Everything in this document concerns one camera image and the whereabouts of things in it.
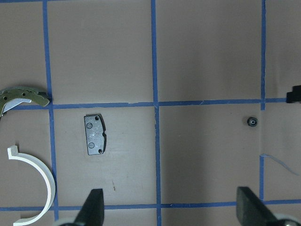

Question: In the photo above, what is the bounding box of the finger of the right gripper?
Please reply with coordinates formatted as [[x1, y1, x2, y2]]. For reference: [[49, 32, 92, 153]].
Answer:
[[286, 85, 301, 104]]

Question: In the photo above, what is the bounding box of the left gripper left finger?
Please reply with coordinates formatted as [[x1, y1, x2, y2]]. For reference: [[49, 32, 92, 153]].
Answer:
[[73, 189, 104, 226]]

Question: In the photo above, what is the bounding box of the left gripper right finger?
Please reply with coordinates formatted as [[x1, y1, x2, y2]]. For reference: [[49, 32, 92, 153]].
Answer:
[[236, 186, 282, 226]]

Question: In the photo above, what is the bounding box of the small black bearing gear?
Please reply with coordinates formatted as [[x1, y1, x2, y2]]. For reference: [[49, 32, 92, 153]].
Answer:
[[246, 117, 258, 127]]

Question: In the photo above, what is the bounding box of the black brake pad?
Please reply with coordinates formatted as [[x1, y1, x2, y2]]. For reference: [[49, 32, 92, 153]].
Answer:
[[84, 114, 107, 155]]

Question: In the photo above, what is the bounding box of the green metal brake shoe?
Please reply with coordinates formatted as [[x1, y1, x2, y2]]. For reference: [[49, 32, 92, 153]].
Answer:
[[0, 86, 50, 118]]

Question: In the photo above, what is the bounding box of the white curved plastic bracket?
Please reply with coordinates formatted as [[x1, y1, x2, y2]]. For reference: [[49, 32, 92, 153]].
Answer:
[[4, 144, 53, 226]]

